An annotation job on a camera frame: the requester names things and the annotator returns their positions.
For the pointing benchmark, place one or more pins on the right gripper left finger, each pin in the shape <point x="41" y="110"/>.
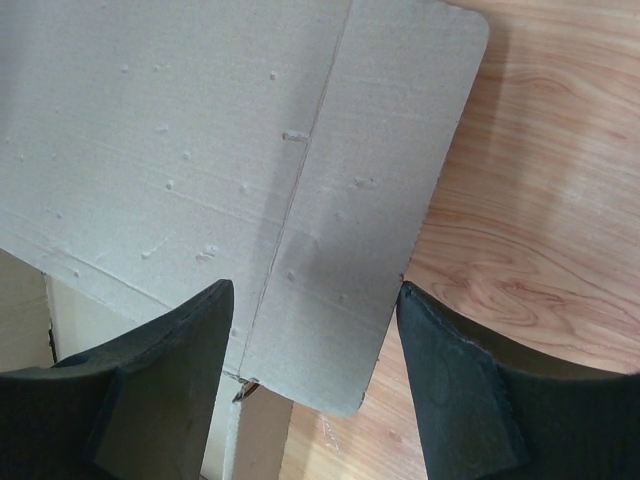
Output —
<point x="136" y="407"/>

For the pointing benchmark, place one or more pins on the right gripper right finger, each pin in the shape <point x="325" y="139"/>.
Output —
<point x="488" y="407"/>

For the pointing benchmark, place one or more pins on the brown cardboard box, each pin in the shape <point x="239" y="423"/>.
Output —
<point x="150" y="148"/>

